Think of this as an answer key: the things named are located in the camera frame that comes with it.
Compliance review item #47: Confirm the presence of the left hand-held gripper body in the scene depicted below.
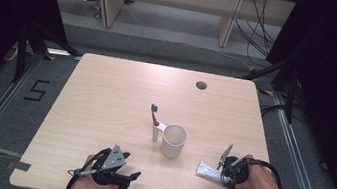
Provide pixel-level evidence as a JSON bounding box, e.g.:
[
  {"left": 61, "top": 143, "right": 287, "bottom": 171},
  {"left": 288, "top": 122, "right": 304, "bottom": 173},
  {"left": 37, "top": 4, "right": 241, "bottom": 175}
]
[{"left": 87, "top": 140, "right": 136, "bottom": 189}]

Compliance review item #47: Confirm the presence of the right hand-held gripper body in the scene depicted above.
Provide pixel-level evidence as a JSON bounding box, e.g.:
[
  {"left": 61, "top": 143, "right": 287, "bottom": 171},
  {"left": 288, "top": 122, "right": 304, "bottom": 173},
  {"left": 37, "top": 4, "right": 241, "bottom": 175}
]
[{"left": 213, "top": 141, "right": 255, "bottom": 189}]

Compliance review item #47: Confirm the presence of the pink toothbrush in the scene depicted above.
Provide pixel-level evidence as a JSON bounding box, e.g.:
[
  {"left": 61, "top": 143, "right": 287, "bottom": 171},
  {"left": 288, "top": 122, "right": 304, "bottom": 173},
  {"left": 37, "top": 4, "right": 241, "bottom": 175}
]
[{"left": 148, "top": 102, "right": 164, "bottom": 129}]

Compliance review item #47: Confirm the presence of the white cup with toothbrush holder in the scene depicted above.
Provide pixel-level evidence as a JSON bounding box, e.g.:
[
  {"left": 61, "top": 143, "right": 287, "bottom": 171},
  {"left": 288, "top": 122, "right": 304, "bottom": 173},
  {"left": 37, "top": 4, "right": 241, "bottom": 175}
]
[{"left": 147, "top": 120, "right": 190, "bottom": 161}]

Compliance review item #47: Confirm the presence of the person's right hand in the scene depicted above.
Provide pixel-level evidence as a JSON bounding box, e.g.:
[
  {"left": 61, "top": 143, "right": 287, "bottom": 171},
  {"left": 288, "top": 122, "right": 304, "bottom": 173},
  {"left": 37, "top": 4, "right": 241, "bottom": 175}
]
[{"left": 233, "top": 152, "right": 303, "bottom": 189}]

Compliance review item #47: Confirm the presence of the black metal stand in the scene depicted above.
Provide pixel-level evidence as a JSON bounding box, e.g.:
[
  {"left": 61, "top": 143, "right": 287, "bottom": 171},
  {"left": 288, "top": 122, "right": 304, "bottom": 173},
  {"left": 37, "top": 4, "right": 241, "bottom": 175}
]
[
  {"left": 236, "top": 50, "right": 303, "bottom": 125},
  {"left": 11, "top": 19, "right": 87, "bottom": 93}
]

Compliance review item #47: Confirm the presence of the small coloured clutter under shelf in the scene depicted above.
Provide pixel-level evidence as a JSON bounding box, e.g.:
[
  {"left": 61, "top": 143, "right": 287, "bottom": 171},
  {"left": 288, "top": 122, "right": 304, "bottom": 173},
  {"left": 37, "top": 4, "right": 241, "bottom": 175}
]
[{"left": 75, "top": 0, "right": 105, "bottom": 20}]

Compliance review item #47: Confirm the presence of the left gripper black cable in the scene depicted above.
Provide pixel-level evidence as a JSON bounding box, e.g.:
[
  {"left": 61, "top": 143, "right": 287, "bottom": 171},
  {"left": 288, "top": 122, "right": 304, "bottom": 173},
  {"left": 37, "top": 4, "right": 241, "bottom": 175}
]
[{"left": 63, "top": 143, "right": 108, "bottom": 189}]

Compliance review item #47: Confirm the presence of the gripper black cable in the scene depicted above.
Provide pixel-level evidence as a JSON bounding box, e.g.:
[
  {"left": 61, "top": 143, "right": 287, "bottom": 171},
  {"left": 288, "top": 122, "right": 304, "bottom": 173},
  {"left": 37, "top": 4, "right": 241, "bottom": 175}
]
[
  {"left": 63, "top": 143, "right": 108, "bottom": 189},
  {"left": 236, "top": 156, "right": 290, "bottom": 189}
]

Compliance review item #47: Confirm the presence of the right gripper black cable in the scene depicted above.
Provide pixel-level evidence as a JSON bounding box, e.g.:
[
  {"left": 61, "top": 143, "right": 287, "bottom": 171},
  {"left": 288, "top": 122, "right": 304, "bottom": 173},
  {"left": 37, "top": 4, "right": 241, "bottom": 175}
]
[{"left": 236, "top": 156, "right": 290, "bottom": 189}]

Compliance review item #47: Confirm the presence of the black floor cable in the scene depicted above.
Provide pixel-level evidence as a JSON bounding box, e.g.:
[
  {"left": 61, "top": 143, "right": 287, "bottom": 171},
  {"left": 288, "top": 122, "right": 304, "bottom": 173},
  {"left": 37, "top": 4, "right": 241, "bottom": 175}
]
[{"left": 258, "top": 100, "right": 288, "bottom": 122}]

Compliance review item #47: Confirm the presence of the grey table cable grommet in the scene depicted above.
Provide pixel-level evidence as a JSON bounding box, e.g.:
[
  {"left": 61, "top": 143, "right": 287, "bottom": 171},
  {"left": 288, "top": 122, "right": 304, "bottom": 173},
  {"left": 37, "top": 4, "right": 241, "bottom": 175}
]
[{"left": 195, "top": 79, "right": 209, "bottom": 92}]

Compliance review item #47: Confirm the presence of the bundle of black hanging cables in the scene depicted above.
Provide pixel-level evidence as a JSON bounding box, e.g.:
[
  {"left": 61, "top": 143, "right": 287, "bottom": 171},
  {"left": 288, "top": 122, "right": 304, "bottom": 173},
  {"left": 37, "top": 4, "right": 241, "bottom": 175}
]
[{"left": 227, "top": 0, "right": 286, "bottom": 70}]

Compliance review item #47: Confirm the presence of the white cord on floor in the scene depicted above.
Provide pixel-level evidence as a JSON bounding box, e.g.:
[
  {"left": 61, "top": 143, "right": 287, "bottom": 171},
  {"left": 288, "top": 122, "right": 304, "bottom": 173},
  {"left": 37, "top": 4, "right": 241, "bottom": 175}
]
[{"left": 2, "top": 44, "right": 20, "bottom": 64}]

